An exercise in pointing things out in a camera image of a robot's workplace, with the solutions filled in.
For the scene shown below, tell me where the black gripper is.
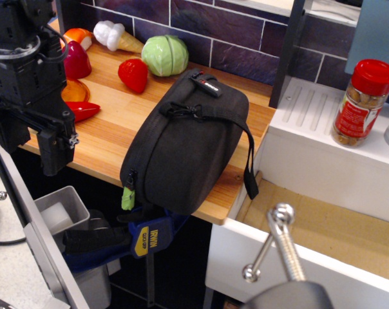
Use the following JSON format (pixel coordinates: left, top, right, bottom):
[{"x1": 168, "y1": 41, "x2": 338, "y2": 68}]
[{"x1": 0, "y1": 32, "x2": 79, "y2": 176}]

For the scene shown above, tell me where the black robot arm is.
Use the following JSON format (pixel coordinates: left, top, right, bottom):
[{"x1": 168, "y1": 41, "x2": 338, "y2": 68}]
[{"x1": 0, "y1": 1, "x2": 78, "y2": 176}]

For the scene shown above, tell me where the green zipper pull tab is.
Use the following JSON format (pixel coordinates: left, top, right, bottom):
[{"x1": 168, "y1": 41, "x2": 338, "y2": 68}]
[{"x1": 121, "y1": 187, "x2": 135, "y2": 211}]

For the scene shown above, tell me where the black zipper bag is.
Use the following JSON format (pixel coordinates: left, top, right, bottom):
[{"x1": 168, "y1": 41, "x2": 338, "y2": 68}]
[{"x1": 120, "y1": 69, "x2": 250, "y2": 215}]

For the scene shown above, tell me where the red toy chili pepper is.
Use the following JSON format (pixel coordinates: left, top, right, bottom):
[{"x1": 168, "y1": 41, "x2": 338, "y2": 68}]
[{"x1": 66, "y1": 102, "x2": 100, "y2": 123}]

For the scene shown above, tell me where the orange toy slice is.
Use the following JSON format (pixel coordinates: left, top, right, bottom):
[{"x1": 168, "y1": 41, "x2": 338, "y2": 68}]
[{"x1": 61, "y1": 79, "x2": 90, "y2": 102}]

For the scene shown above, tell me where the grey metal bin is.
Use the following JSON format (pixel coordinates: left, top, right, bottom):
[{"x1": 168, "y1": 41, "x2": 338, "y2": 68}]
[{"x1": 35, "y1": 186, "x2": 111, "y2": 308}]

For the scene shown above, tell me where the dark red toy fruit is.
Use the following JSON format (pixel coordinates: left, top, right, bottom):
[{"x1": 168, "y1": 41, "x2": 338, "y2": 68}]
[{"x1": 64, "y1": 41, "x2": 92, "y2": 79}]

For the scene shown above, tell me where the orange white toy sushi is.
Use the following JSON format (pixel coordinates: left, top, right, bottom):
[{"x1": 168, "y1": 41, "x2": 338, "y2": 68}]
[{"x1": 63, "y1": 28, "x2": 93, "y2": 51}]

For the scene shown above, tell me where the blue Irwin quick-grip clamp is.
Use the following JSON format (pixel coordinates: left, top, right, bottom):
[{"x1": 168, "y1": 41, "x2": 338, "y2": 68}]
[{"x1": 62, "y1": 207, "x2": 189, "y2": 272}]

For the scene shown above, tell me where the red toy strawberry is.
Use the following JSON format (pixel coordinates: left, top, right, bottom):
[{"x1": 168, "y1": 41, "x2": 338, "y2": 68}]
[{"x1": 118, "y1": 58, "x2": 148, "y2": 93}]

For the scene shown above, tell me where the white toy ice cream cone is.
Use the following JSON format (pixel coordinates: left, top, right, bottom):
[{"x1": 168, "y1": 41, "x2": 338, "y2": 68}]
[{"x1": 93, "y1": 21, "x2": 144, "y2": 53}]

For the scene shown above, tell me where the green toy cabbage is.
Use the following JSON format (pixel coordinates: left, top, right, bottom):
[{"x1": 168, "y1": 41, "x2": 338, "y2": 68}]
[{"x1": 141, "y1": 35, "x2": 189, "y2": 77}]

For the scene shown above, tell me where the white toy sink drainboard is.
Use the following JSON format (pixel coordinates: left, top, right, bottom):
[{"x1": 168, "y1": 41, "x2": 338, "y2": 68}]
[{"x1": 257, "y1": 79, "x2": 389, "y2": 222}]

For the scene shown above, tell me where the red-lidded nut jar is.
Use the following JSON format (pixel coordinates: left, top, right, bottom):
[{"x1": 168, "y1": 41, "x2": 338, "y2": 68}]
[{"x1": 331, "y1": 59, "x2": 389, "y2": 147}]

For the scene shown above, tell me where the white open drawer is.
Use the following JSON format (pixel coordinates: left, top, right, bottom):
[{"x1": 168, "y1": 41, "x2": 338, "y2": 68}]
[{"x1": 201, "y1": 176, "x2": 389, "y2": 308}]

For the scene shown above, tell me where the black cable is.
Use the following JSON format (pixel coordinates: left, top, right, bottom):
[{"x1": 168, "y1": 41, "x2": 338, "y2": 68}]
[{"x1": 0, "y1": 237, "x2": 27, "y2": 247}]

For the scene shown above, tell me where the dark grey vertical post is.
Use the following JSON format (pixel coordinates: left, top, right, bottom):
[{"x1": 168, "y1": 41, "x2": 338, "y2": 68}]
[{"x1": 269, "y1": 0, "x2": 308, "y2": 108}]

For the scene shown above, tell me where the silver drawer handle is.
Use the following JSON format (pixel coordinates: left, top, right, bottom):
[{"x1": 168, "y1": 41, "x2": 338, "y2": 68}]
[{"x1": 242, "y1": 203, "x2": 307, "y2": 283}]

